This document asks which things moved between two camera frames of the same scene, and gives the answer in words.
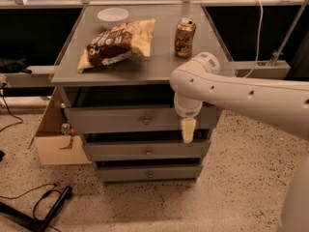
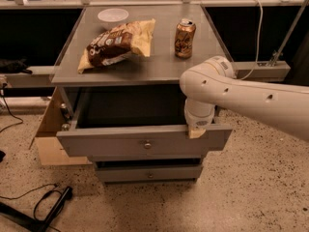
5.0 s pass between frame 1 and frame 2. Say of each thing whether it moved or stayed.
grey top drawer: moved
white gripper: moved
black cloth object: stayed
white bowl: stayed
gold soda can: stayed
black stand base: stayed
